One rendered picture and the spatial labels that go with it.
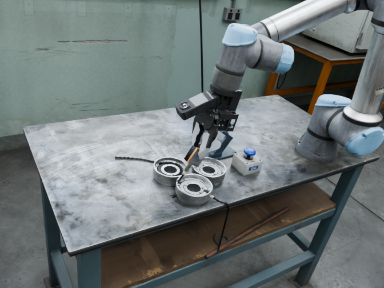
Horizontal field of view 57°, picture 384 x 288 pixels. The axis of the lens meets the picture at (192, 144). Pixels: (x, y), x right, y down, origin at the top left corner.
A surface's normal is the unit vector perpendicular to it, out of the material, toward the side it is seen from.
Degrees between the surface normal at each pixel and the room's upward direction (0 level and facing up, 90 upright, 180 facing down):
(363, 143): 97
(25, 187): 0
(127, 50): 90
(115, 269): 0
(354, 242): 0
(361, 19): 90
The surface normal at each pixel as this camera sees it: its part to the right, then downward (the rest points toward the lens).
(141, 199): 0.14, -0.85
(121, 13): 0.50, 0.50
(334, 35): -0.85, 0.16
